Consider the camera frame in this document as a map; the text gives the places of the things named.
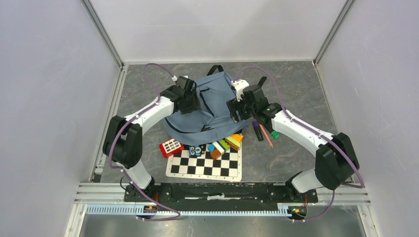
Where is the purple highlighter marker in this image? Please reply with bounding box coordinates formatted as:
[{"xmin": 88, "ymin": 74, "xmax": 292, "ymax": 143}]
[{"xmin": 252, "ymin": 120, "xmax": 264, "ymax": 141}]

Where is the blue grey backpack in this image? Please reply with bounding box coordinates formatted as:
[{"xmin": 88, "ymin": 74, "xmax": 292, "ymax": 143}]
[{"xmin": 162, "ymin": 65, "xmax": 252, "ymax": 146}]

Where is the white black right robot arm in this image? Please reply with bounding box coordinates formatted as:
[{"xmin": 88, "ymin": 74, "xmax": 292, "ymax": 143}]
[{"xmin": 227, "ymin": 80, "xmax": 360, "ymax": 201}]

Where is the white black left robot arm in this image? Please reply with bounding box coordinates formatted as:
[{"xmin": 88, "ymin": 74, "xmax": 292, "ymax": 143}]
[{"xmin": 102, "ymin": 76, "xmax": 201, "ymax": 201}]

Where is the multicolour toy brick stack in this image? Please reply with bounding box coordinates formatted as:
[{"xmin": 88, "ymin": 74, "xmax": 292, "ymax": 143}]
[{"xmin": 207, "ymin": 133, "xmax": 244, "ymax": 159}]

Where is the red toy block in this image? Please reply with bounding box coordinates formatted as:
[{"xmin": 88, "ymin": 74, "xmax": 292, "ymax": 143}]
[{"xmin": 159, "ymin": 138, "xmax": 184, "ymax": 158}]

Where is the blue owl toy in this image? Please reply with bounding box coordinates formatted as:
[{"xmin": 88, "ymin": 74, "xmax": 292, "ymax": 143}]
[{"xmin": 189, "ymin": 145, "xmax": 206, "ymax": 158}]

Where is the black white chess mat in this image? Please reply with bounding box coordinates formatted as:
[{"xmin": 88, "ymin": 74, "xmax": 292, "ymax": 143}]
[{"xmin": 166, "ymin": 144, "xmax": 242, "ymax": 182}]

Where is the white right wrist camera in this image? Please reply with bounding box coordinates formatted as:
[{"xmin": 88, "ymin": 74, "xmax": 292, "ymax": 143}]
[{"xmin": 231, "ymin": 79, "xmax": 249, "ymax": 102}]

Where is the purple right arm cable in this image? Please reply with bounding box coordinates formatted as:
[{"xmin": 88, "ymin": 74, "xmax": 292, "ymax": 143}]
[{"xmin": 232, "ymin": 66, "xmax": 365, "ymax": 223}]

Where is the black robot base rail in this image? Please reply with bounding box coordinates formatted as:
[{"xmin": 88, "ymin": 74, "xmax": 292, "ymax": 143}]
[{"xmin": 123, "ymin": 182, "xmax": 318, "ymax": 221}]

